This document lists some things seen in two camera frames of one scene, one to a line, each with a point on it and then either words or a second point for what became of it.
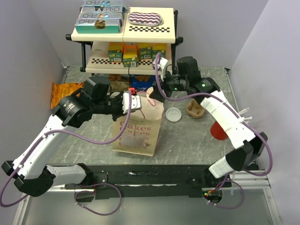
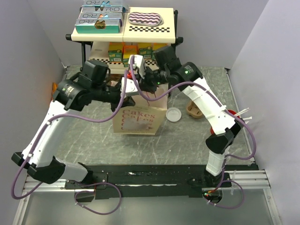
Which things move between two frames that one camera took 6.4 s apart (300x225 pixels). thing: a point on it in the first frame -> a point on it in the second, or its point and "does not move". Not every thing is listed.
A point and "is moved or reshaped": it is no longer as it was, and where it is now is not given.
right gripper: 156,94 -> 144,85
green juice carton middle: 146,53 does not move
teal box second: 101,15 does not move
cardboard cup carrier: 194,109 does not move
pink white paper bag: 140,135 is moved or reshaped
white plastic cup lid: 173,114 does not move
